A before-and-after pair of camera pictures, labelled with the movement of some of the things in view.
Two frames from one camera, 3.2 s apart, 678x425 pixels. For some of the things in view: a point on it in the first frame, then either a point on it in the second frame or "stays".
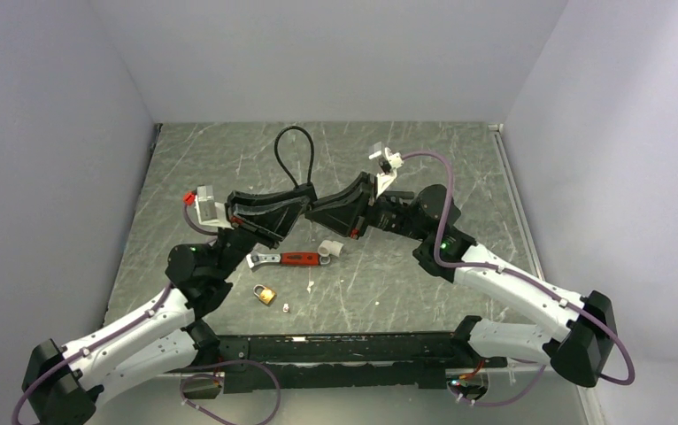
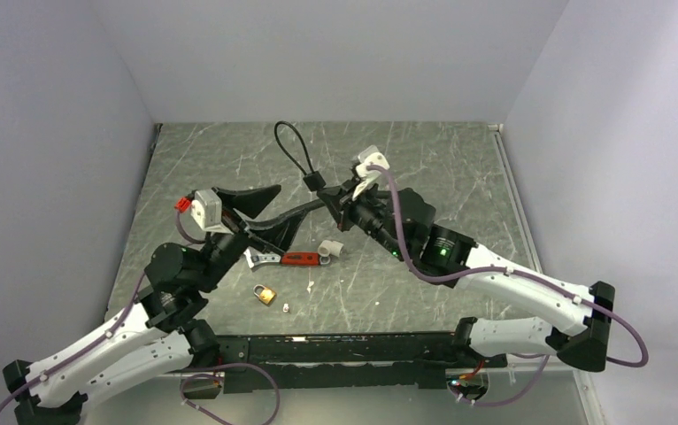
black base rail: (344, 363) stays
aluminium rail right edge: (501, 140) stays
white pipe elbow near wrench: (327, 247) stays
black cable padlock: (309, 189) -> (292, 145)
